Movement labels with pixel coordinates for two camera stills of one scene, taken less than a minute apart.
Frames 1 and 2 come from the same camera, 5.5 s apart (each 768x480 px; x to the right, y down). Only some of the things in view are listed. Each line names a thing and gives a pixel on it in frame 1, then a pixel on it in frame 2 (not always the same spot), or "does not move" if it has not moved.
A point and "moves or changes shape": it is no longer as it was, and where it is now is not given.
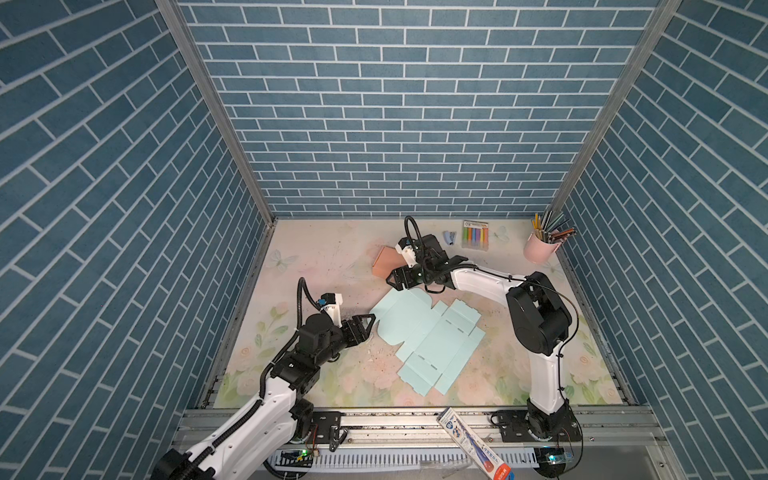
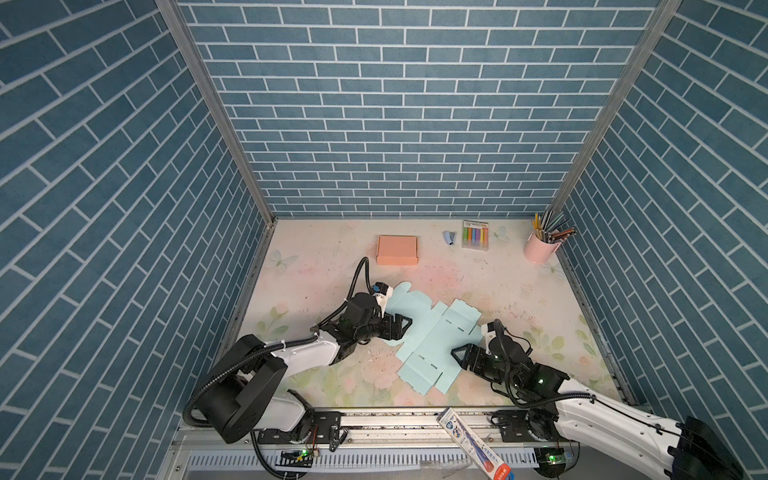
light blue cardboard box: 436,341 does not move
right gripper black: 398,277 -> 468,356
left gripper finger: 353,333 -> 397,329
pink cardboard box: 386,261 moves or changes shape
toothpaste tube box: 493,467 does not move
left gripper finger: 356,325 -> 397,325
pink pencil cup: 537,251 does not move
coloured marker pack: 475,235 does not move
